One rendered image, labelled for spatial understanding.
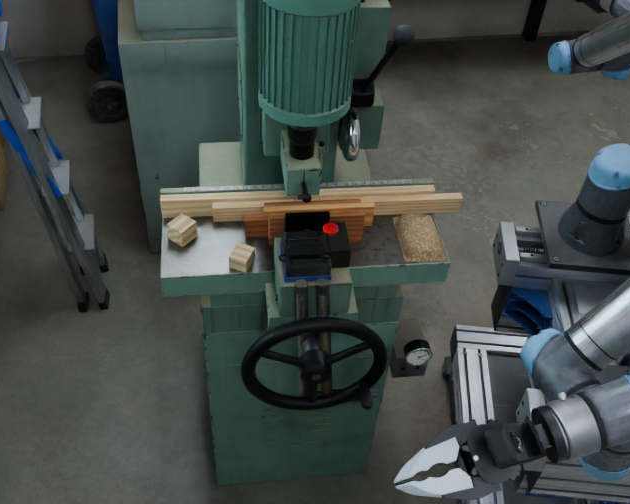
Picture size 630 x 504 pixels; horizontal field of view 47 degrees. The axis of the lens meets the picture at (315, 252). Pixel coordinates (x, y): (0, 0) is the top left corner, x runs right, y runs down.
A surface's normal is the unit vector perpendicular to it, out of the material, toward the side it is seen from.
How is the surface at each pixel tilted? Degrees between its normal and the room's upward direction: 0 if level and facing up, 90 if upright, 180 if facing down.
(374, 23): 90
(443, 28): 90
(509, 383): 0
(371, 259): 0
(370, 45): 90
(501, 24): 90
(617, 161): 8
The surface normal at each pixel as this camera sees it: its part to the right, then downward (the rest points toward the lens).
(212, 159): 0.05, -0.70
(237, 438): 0.12, 0.71
